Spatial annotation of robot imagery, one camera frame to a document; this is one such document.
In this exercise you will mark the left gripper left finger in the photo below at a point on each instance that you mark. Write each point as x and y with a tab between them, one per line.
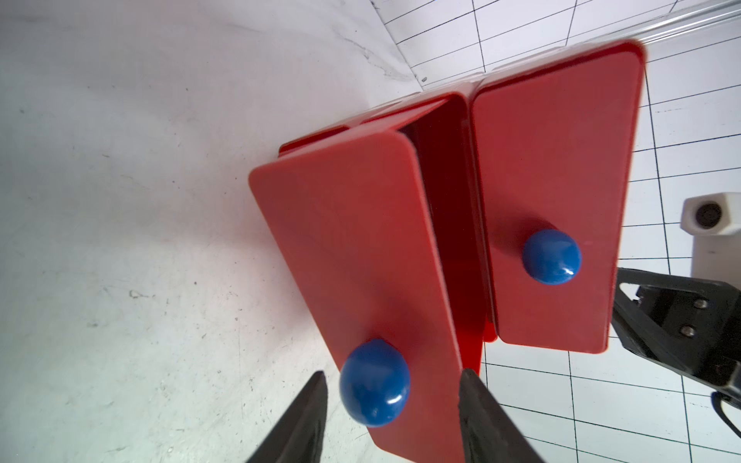
298	435

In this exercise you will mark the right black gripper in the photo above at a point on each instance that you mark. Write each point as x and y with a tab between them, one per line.
690	326

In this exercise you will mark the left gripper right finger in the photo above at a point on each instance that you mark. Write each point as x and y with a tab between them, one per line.
488	434

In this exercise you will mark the red top drawer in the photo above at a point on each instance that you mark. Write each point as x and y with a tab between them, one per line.
554	140

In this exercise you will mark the red drawer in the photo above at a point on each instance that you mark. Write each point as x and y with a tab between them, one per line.
554	140
381	229

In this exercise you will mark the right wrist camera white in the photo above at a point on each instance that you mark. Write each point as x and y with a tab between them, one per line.
714	222

